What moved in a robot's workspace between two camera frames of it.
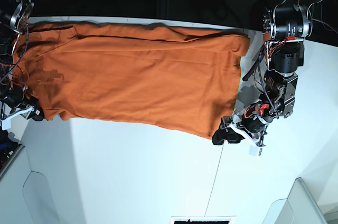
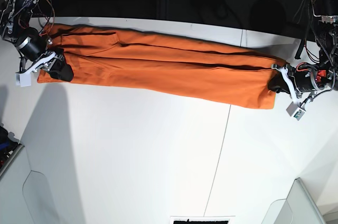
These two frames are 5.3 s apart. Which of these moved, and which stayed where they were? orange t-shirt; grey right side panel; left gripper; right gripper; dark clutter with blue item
Moved: left gripper; right gripper; orange t-shirt
Stayed: dark clutter with blue item; grey right side panel
